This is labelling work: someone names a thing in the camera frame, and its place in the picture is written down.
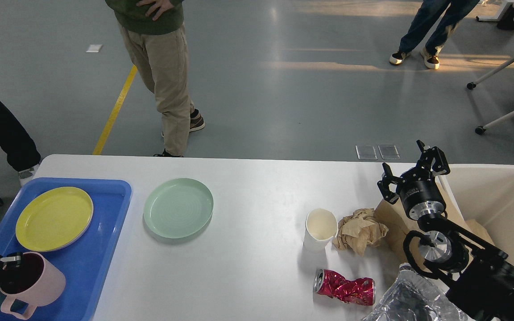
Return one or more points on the pink mug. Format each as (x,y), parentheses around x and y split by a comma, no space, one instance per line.
(35,281)

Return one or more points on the crushed red can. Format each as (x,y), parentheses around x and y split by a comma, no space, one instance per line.
(329,283)

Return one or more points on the aluminium foil tray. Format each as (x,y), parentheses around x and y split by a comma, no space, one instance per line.
(413,298)

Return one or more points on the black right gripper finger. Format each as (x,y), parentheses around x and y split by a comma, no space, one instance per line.
(432,163)
(384,184)

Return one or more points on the person in blue jeans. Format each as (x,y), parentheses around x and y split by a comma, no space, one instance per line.
(448,13)

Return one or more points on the beige plastic bin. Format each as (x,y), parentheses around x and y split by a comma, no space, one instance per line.
(485,193)

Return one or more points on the yellow plate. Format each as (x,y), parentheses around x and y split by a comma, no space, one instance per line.
(55,219)

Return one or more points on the blue plastic tray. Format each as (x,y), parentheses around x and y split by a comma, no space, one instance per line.
(84,263)

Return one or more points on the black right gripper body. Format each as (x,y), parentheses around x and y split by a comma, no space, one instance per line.
(420,196)

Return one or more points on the white paper cup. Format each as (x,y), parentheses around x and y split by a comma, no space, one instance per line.
(320,228)

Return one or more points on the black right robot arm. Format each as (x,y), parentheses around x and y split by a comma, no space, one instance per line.
(480,281)

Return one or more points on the mint green plate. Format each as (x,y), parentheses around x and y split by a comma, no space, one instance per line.
(178,208)

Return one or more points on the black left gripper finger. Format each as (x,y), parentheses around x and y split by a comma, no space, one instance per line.
(12,258)

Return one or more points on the person in green sweater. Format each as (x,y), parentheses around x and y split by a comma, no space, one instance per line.
(154,36)

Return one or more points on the brown paper bag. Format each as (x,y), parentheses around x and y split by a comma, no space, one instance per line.
(398,224)

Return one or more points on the crumpled brown paper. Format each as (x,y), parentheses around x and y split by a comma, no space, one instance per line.
(359,230)

